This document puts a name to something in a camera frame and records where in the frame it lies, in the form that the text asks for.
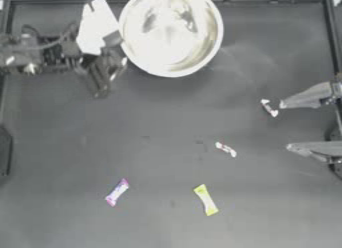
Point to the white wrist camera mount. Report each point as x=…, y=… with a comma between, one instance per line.
x=95, y=25

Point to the purple candy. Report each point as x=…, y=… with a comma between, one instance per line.
x=117, y=192

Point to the steel bowl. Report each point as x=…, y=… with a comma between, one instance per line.
x=170, y=35

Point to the green candy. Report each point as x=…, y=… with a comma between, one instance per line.
x=206, y=199

